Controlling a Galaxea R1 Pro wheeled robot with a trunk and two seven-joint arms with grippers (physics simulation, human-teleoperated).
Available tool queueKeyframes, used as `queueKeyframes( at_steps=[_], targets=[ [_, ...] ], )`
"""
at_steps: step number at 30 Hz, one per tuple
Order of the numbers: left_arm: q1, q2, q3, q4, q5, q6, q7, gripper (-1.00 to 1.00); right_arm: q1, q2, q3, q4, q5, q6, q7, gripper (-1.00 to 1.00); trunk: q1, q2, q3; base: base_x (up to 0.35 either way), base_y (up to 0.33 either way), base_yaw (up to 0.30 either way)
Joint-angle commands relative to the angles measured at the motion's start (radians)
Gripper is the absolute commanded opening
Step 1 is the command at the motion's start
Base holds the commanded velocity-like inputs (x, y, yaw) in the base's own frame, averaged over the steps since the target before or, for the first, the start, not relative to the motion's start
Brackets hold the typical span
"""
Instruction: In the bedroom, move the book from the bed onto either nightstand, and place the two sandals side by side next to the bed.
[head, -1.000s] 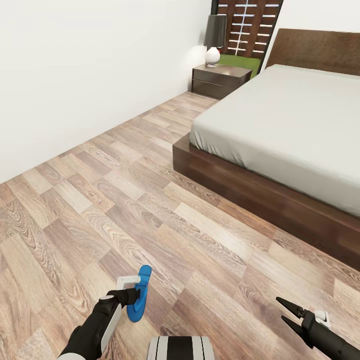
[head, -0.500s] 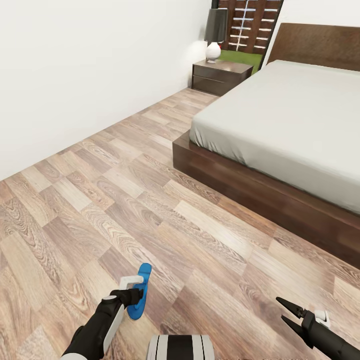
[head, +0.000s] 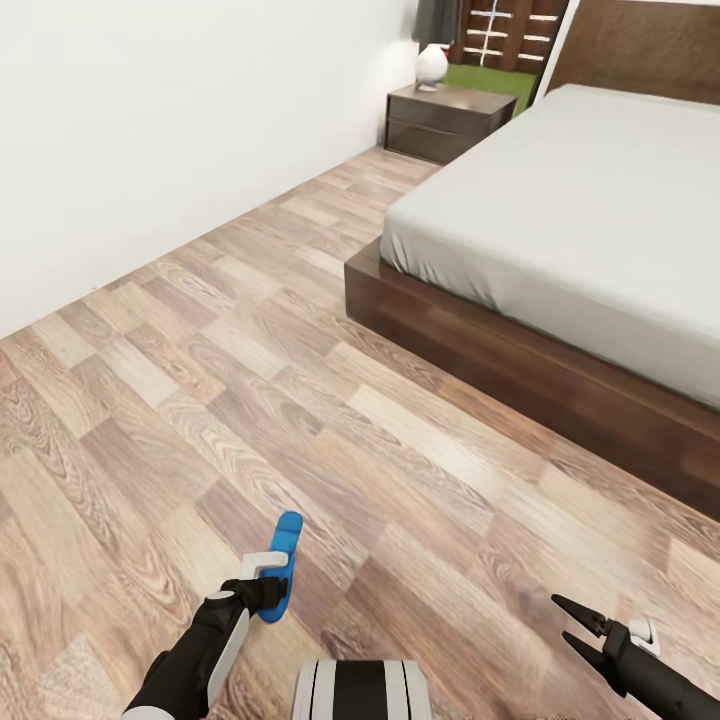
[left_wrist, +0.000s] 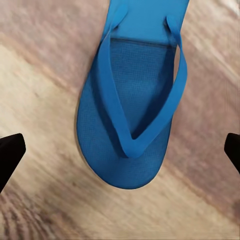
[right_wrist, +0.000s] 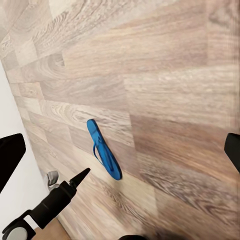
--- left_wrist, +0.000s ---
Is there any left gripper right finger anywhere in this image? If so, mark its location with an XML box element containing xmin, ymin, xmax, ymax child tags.
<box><xmin>224</xmin><ymin>132</ymin><xmax>240</xmax><ymax>173</ymax></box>

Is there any sandal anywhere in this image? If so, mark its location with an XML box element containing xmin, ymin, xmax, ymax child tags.
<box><xmin>77</xmin><ymin>0</ymin><xmax>190</xmax><ymax>190</ymax></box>

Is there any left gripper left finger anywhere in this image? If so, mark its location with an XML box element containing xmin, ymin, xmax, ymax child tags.
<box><xmin>0</xmin><ymin>133</ymin><xmax>26</xmax><ymax>193</ymax></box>

